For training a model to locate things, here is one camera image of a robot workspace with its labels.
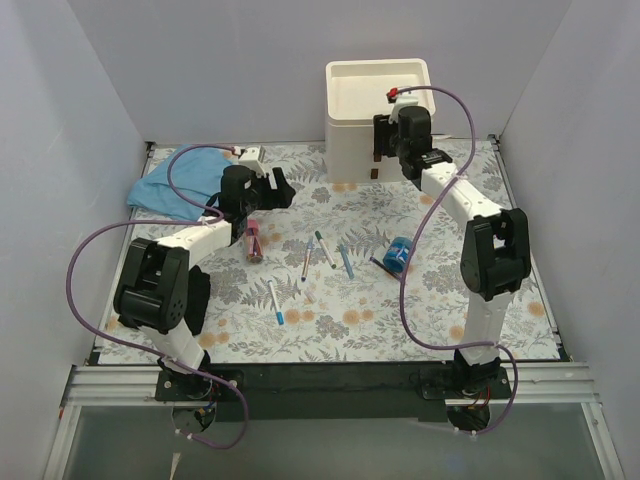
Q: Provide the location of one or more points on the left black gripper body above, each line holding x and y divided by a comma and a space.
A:
272, 187

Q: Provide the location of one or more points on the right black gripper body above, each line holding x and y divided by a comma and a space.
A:
379, 135

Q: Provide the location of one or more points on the purple slim marker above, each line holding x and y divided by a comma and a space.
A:
307, 258

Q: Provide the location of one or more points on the green-capped white marker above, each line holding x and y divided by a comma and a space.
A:
325, 249

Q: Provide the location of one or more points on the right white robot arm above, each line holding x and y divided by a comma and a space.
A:
495, 256

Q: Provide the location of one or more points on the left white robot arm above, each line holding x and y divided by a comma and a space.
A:
162, 291

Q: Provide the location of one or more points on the white three-drawer organizer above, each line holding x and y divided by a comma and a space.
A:
355, 93

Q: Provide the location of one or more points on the pink-capped clear tube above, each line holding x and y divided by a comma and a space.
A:
252, 242

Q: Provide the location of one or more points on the blue marker pen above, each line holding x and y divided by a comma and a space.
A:
346, 261

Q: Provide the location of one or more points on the black cloth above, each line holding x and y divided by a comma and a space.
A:
198, 295

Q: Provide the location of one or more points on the blue round jar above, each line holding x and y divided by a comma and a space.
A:
396, 256

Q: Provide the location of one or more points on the white marker blue cap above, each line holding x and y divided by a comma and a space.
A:
275, 302

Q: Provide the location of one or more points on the purple pen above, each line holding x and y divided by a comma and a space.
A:
384, 268

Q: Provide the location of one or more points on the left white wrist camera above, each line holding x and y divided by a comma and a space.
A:
250, 157

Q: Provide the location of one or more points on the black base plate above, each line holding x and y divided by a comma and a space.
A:
318, 391

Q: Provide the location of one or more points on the aluminium front rail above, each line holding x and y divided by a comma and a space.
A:
333, 421

